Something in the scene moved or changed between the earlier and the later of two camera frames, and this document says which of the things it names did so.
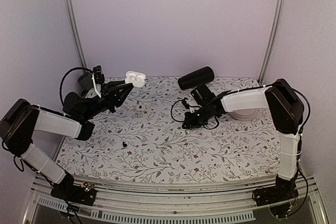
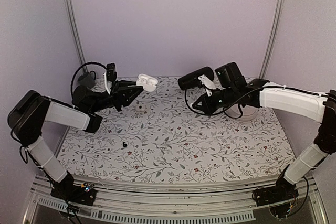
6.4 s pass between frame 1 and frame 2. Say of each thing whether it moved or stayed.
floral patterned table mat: stayed
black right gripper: moved
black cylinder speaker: stayed
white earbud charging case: moved
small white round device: stayed
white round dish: stayed
